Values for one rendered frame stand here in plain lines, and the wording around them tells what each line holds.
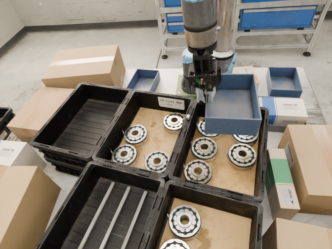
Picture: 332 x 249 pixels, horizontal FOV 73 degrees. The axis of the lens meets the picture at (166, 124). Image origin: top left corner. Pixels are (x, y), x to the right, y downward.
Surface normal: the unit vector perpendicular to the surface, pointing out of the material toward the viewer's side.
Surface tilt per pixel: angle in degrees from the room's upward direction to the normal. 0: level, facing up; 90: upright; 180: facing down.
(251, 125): 90
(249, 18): 90
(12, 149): 0
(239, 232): 0
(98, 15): 90
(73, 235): 0
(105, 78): 90
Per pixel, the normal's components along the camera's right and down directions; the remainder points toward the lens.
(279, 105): -0.11, -0.65
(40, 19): -0.14, 0.76
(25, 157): 0.98, 0.06
